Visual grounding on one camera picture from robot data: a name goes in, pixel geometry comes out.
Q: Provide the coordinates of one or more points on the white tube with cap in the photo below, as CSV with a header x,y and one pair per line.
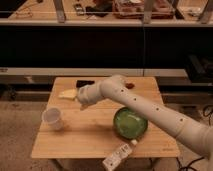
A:
x,y
111,162

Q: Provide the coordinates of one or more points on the red tray on shelf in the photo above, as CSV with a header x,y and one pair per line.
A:
x,y
135,9

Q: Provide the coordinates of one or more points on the green ceramic bowl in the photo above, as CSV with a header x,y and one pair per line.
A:
x,y
128,124

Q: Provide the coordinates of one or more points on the wooden folding table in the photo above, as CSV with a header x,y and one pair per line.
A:
x,y
89,133

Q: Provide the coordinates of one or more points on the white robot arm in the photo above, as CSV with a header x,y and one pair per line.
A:
x,y
196,136

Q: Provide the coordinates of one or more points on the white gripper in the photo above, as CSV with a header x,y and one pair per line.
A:
x,y
87,95

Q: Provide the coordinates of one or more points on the brown oval object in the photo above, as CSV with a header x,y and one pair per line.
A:
x,y
129,85

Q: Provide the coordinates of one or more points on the long shelf bench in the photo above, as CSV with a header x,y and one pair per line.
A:
x,y
99,13

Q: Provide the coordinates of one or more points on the white ceramic cup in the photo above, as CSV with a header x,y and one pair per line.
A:
x,y
52,117

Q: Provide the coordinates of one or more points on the black rectangular box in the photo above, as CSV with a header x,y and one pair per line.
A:
x,y
81,83

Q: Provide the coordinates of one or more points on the black equipment right background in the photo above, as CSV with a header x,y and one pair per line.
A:
x,y
199,70

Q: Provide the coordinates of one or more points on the black remote on shelf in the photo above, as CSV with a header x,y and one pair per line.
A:
x,y
79,9

